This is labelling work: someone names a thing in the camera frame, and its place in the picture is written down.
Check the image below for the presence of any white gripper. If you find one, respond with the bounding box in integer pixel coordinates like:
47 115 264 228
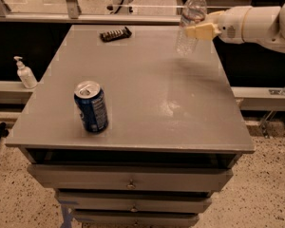
185 6 252 44

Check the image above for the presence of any clear plastic water bottle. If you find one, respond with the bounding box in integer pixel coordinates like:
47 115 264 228
176 0 207 56

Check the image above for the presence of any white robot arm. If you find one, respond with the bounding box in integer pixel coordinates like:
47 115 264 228
185 3 285 53

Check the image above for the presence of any white pump dispenser bottle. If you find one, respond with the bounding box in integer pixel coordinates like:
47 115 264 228
13 56 37 88

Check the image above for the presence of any grey drawer cabinet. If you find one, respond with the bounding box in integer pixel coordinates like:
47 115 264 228
7 26 254 227

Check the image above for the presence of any blue soda can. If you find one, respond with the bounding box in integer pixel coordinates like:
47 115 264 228
74 81 108 133

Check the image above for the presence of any metal window railing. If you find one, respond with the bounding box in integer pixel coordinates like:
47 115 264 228
0 0 285 29

